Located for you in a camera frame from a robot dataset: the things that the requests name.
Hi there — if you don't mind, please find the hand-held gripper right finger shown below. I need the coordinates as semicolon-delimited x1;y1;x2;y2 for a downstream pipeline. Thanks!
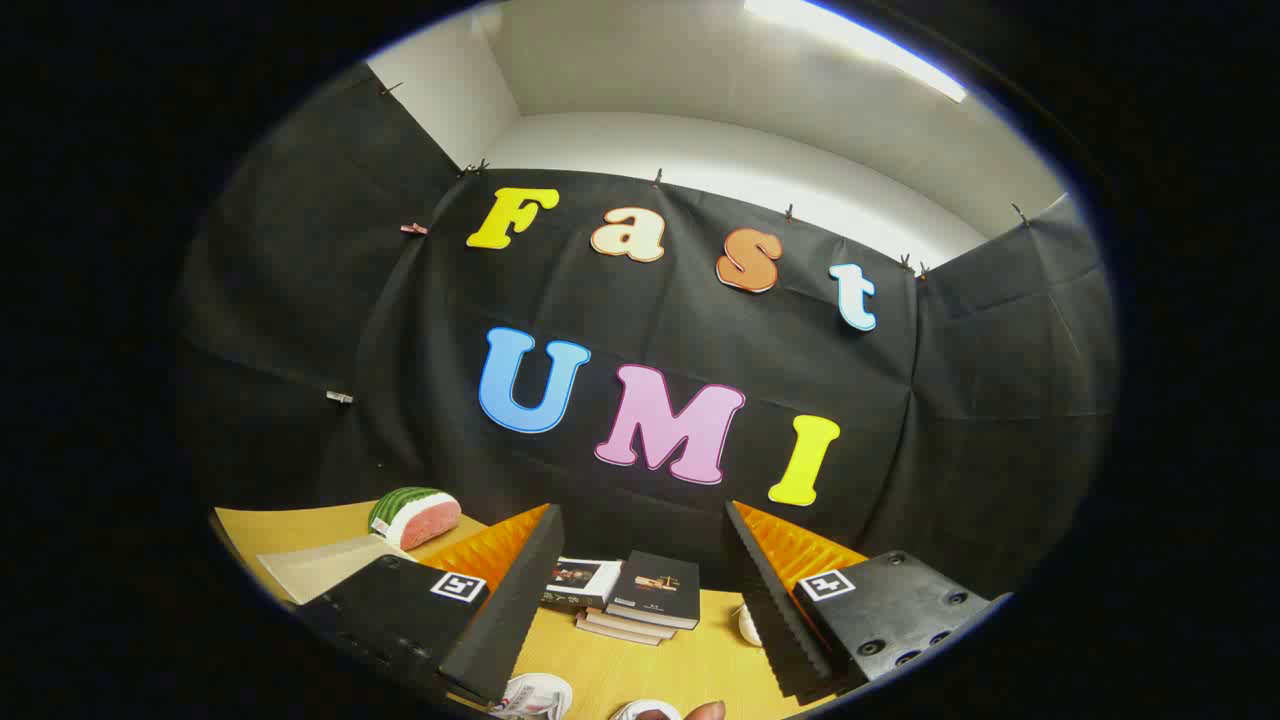
723;499;1013;701

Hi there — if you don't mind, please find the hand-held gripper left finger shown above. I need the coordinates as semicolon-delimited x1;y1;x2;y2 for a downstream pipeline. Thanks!
297;503;566;709

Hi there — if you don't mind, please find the cream fabric storage box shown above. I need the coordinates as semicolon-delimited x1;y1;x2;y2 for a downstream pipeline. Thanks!
257;533;416;607

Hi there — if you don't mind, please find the white cover book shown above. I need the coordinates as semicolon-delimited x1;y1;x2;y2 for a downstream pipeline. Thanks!
540;557;623;611

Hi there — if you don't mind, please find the brown edged stacked book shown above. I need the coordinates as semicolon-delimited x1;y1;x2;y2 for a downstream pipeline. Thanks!
585;608;679;641
575;618;663;647

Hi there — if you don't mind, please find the black cover book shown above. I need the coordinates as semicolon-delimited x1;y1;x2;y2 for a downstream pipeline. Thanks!
605;550;701;631

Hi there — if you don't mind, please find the watermelon slice plush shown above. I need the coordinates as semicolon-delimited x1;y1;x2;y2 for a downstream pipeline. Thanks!
368;487;463;552

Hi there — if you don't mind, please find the black backdrop cloth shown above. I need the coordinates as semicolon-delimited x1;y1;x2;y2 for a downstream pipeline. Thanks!
170;62;1119;601

